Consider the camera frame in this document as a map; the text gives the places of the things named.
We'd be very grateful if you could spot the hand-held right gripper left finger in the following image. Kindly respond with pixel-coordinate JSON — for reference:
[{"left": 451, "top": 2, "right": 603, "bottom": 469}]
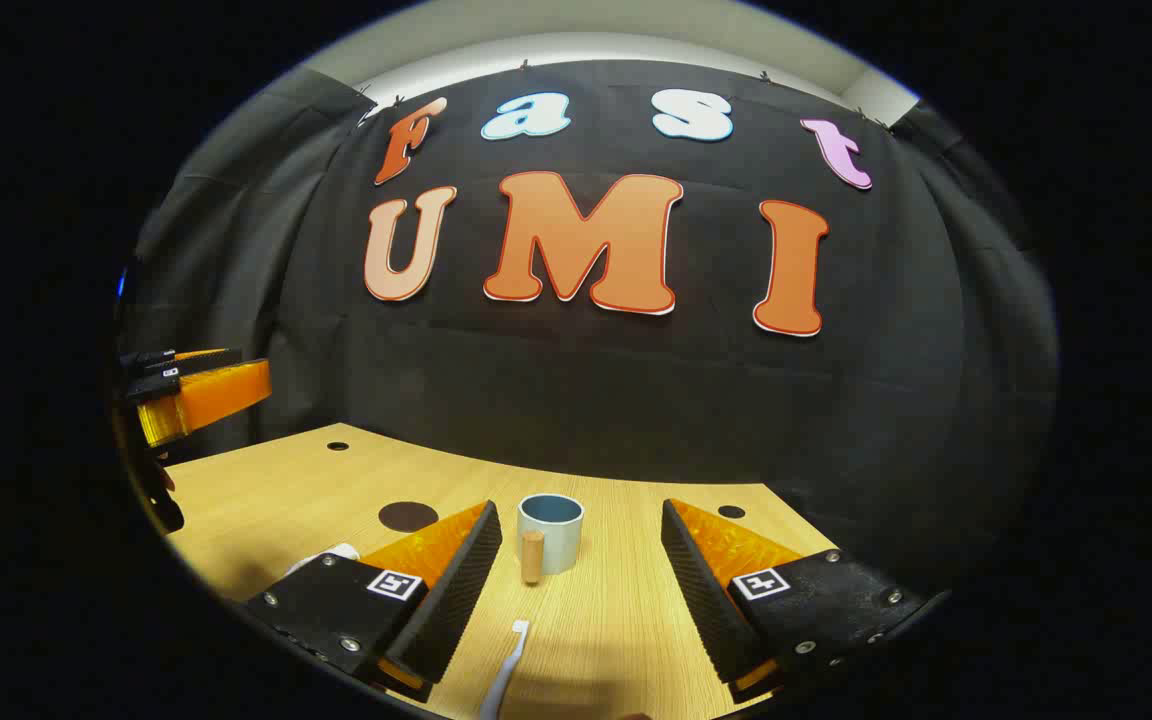
[{"left": 239, "top": 500, "right": 504, "bottom": 703}]

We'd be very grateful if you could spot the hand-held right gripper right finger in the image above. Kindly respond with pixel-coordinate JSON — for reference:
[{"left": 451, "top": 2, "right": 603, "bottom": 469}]
[{"left": 660, "top": 498, "right": 929, "bottom": 703}]

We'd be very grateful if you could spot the white toothbrush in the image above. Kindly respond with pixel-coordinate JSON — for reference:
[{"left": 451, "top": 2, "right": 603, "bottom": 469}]
[{"left": 480, "top": 619, "right": 531, "bottom": 720}]

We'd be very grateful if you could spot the dark brown round coaster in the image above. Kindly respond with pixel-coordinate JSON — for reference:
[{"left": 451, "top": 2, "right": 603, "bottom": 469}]
[{"left": 378, "top": 501, "right": 440, "bottom": 533}]

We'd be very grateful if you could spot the pale green cup wooden handle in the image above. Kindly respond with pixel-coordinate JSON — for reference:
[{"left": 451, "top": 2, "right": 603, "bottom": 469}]
[{"left": 517, "top": 493, "right": 585, "bottom": 586}]

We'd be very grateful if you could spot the white toothpaste tube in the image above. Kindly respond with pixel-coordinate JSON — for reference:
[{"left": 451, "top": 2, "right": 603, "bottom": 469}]
[{"left": 284, "top": 543, "right": 361, "bottom": 578}]

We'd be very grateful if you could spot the wooden desktop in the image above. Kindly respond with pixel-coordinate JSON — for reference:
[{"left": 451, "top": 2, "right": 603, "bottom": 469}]
[{"left": 164, "top": 422, "right": 842, "bottom": 720}]

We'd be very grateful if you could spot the black backdrop cloth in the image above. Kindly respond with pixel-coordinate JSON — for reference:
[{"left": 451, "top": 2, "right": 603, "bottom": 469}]
[{"left": 116, "top": 58, "right": 1062, "bottom": 601}]

